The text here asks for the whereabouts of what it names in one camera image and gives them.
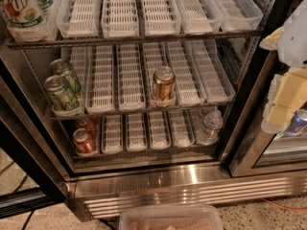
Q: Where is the rear red soda can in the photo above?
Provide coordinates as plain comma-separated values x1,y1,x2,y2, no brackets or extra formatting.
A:
75,117,97,138

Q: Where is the wire shelf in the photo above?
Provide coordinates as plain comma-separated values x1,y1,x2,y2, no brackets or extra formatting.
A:
5,30,262,50
50,102,234,121

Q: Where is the green soda can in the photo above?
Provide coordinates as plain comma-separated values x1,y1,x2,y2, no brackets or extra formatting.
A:
50,58,82,97
43,75,80,111

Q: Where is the front red soda can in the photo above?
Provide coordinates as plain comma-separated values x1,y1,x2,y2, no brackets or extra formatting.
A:
73,128,96,155

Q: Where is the blue soda can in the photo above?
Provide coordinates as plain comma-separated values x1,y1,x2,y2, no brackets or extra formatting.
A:
285,109,307,136

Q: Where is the rear green soda can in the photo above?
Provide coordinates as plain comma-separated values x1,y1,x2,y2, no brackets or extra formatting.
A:
50,58,82,97

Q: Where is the front white 7UP can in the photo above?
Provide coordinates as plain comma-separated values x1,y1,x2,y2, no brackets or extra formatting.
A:
1,0,44,29

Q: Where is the middle wire shelf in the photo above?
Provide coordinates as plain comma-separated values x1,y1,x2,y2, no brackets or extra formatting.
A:
50,102,234,121

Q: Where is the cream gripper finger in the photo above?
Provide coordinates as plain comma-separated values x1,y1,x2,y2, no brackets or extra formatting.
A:
261,68,307,134
259,27,282,51

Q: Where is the top wire shelf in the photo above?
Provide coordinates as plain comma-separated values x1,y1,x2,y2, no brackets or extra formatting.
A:
5,30,262,50

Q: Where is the orange soda can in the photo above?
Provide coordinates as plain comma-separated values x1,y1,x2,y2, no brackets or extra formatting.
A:
153,66,176,102

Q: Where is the clear plastic container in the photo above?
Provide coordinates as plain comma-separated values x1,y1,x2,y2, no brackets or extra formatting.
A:
119,205,224,230

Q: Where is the black cable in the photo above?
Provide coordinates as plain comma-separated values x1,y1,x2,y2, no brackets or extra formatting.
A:
20,209,36,230

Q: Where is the orange cable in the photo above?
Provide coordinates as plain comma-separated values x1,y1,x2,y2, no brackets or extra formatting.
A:
262,197,307,213

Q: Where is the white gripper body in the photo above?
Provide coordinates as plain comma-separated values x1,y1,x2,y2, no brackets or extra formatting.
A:
278,0,307,68

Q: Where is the black fridge door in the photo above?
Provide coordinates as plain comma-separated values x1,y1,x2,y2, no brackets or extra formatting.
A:
0,62,67,219

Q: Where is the red soda can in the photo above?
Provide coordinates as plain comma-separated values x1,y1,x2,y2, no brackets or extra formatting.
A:
73,128,96,155
75,117,97,138

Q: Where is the clear water bottle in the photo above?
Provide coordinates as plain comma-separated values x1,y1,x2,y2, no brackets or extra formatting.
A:
199,108,224,146

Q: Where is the stainless steel fridge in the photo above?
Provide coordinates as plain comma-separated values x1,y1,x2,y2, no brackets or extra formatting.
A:
0,0,307,221

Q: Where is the front green soda can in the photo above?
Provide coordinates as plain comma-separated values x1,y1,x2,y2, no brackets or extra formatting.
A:
43,75,80,111

